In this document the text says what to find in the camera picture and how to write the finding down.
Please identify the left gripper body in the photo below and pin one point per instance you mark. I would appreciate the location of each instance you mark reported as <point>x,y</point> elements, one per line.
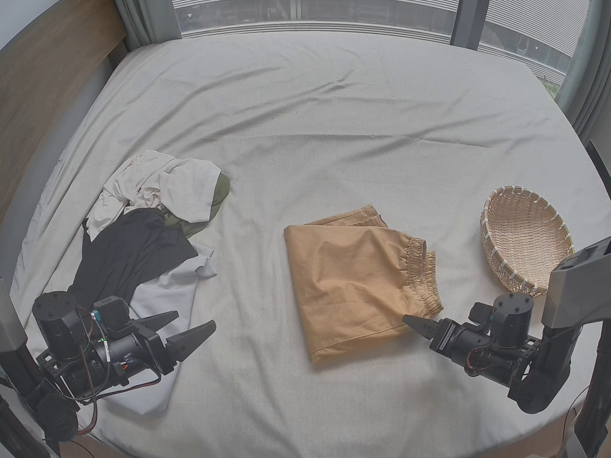
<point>143,346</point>

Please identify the black garment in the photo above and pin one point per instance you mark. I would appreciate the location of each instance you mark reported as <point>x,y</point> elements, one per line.
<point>129,255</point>

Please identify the bed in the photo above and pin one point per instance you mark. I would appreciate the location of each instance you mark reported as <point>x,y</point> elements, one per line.
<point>310,112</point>

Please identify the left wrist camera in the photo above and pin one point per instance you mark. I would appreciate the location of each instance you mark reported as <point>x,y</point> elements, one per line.
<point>112,310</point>

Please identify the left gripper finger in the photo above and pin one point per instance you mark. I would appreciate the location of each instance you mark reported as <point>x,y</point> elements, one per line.
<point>155,323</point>
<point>184,344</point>

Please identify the tan shorts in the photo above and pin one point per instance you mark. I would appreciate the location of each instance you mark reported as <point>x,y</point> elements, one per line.
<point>343,279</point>

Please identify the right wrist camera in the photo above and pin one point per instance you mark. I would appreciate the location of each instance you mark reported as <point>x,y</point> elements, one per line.
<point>479,313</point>

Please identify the round woven basket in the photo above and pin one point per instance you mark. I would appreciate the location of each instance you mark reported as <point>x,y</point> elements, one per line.
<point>525,232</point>

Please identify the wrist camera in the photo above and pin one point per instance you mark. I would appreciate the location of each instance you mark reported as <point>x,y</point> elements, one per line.
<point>112,310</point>
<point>479,313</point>

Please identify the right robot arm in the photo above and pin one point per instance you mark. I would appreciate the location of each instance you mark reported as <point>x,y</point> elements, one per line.
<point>513,313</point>

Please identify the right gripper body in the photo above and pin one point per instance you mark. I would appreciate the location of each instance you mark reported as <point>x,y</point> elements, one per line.
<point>456,341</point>

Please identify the pale grey garment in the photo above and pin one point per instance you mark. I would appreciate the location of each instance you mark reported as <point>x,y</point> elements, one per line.
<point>167,294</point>

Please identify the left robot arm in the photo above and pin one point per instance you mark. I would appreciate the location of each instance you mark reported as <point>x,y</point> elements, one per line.
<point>55,317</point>

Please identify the green garment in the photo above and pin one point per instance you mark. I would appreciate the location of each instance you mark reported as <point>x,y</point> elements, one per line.
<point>222,191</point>

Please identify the white garment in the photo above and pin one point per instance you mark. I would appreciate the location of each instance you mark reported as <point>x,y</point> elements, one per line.
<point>186,189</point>

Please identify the grey-green curtain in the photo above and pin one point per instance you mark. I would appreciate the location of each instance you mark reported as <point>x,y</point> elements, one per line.
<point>143,3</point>
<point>594,65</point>

